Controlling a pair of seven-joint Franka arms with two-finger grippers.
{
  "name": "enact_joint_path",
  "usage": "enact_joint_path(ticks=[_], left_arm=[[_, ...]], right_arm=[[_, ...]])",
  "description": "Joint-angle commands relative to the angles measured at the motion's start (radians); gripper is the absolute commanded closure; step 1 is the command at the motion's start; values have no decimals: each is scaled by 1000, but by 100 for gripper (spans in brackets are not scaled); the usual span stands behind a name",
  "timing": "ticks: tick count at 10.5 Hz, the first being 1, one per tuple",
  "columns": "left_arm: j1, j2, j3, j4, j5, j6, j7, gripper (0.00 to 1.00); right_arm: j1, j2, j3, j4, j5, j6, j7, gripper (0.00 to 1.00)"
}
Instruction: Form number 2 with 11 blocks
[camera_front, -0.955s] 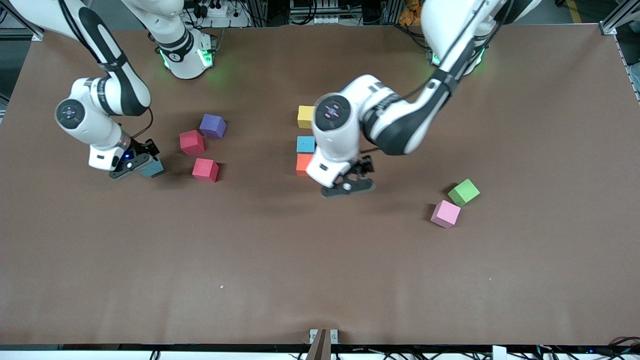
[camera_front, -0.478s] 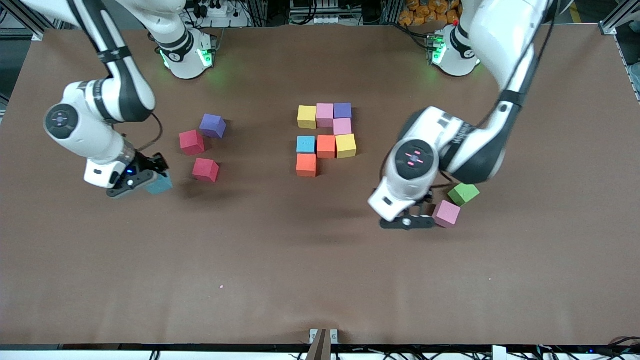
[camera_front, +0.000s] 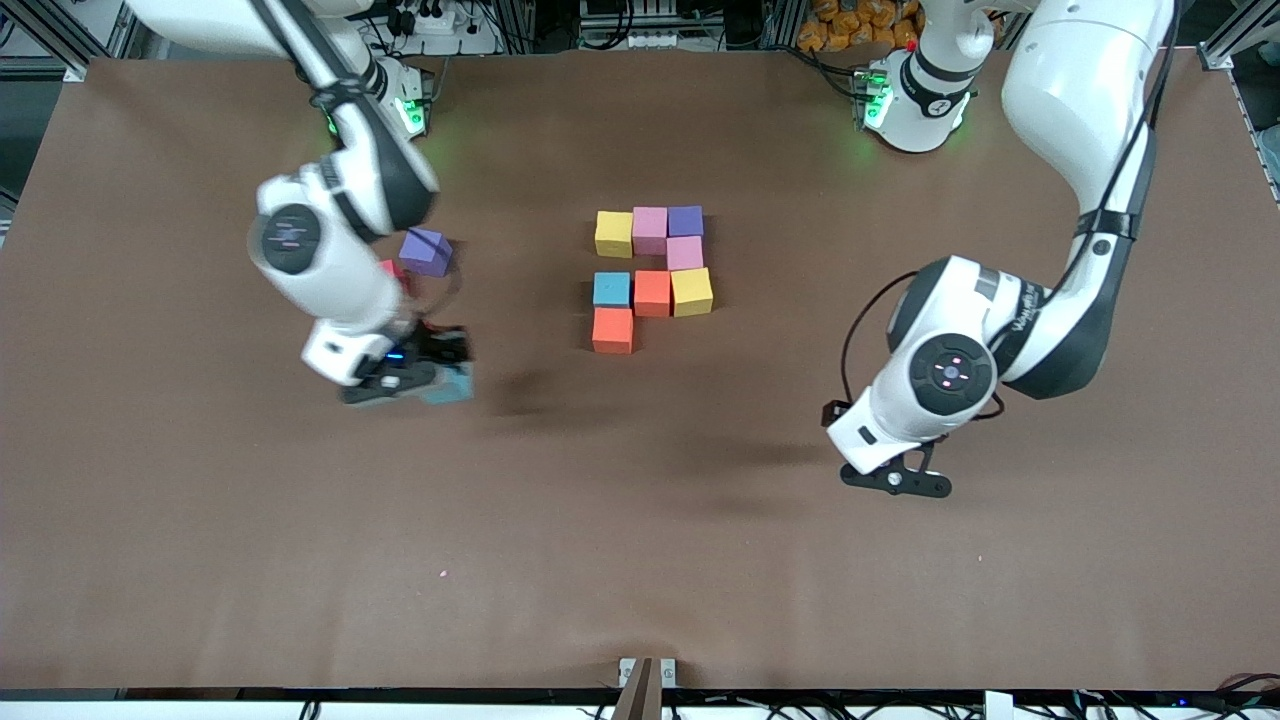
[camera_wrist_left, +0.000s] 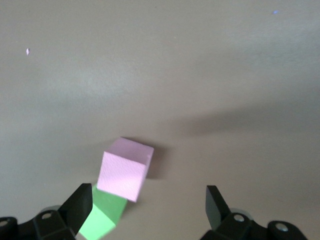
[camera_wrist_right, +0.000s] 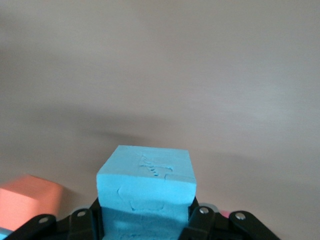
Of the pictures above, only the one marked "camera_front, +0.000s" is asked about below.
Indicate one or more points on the pink foam cube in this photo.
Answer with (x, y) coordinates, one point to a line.
(650, 230)
(685, 254)

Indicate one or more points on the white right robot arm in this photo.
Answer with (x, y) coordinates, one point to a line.
(330, 270)

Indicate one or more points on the small metal bracket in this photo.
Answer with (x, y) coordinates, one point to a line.
(626, 668)

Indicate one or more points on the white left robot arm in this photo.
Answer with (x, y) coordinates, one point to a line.
(1070, 90)

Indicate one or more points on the red foam cube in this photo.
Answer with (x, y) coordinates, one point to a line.
(392, 268)

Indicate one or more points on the orange foam cube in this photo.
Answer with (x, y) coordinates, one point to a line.
(652, 293)
(612, 330)

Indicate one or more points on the brown wooden post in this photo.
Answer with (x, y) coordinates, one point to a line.
(640, 700)

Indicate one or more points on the cyan foam cube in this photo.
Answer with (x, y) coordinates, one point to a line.
(452, 386)
(611, 289)

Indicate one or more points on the white power strip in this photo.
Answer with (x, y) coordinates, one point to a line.
(440, 22)

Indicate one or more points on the yellow foam cube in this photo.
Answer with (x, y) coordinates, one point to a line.
(691, 292)
(614, 235)

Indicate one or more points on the purple foam cube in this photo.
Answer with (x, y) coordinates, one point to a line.
(424, 255)
(686, 222)

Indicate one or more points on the metal table side rail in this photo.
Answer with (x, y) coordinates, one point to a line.
(1262, 150)

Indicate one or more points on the pile of orange objects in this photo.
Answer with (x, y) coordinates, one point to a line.
(845, 22)

